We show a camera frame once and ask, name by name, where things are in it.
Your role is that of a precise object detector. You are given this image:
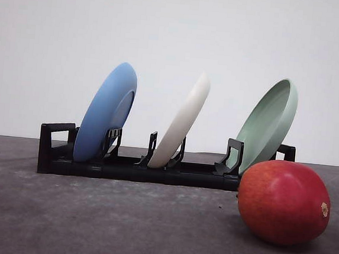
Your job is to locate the green plate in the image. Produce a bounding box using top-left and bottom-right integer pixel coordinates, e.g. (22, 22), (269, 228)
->
(227, 79), (299, 174)

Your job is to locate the red pomegranate fruit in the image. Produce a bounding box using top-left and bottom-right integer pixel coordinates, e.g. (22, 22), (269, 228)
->
(237, 160), (331, 245)

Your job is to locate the blue plate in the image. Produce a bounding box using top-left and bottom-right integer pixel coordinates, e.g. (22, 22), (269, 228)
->
(73, 63), (138, 164)

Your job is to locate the white plate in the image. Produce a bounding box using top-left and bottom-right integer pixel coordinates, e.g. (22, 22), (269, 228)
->
(148, 73), (211, 169)

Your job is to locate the black dish rack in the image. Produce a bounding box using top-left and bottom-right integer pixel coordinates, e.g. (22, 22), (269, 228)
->
(37, 122), (296, 191)

